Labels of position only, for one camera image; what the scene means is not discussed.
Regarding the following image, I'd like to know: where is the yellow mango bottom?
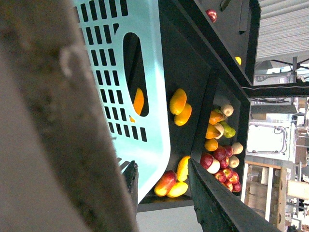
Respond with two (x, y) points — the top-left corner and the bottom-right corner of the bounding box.
(167, 182), (188, 198)

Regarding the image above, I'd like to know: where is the yellow mango pair upper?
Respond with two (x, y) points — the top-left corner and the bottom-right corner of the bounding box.
(169, 88), (187, 115)

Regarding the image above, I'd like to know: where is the light blue plastic basket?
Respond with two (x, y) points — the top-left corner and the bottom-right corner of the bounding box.
(73, 0), (170, 201)

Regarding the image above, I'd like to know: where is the beige pear right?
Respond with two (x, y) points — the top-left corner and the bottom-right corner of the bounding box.
(232, 142), (244, 155)

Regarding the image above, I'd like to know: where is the orange persimmon fruit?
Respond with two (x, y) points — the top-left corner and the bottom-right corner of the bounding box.
(204, 138), (219, 152)

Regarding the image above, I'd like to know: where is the red apple upper tray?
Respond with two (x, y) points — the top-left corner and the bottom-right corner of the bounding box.
(206, 9), (218, 23)

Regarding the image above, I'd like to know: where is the green pear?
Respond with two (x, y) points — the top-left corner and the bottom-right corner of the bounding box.
(219, 121), (236, 138)

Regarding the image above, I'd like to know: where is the black produce tray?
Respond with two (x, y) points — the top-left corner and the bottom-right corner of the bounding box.
(137, 0), (263, 213)

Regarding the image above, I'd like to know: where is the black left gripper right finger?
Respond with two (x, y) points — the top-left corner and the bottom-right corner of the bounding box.
(188, 158), (279, 232)

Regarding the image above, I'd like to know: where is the yellow mango pair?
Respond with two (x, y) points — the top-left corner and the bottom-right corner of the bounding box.
(174, 103), (192, 126)
(169, 88), (187, 115)

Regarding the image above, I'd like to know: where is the red yellow mango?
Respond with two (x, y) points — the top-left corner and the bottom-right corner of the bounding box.
(154, 170), (177, 197)

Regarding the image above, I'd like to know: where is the beige pear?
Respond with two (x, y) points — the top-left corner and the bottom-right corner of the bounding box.
(232, 142), (244, 155)
(220, 104), (234, 117)

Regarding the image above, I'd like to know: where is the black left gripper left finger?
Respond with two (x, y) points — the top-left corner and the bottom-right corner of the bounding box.
(123, 160), (139, 205)

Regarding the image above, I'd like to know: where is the yellow mango pair lower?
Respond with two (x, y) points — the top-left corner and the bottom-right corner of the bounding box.
(174, 103), (192, 126)

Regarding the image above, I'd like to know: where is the beige pear top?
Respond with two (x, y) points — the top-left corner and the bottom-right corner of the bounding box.
(220, 104), (234, 117)

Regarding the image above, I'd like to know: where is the yellow mango by finger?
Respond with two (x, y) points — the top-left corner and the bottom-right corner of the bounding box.
(176, 156), (190, 182)

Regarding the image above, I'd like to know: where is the pile of red apples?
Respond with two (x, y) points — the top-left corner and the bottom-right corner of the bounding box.
(213, 145), (242, 193)

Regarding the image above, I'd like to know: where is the red white apple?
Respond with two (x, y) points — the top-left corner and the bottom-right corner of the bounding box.
(199, 152), (220, 174)

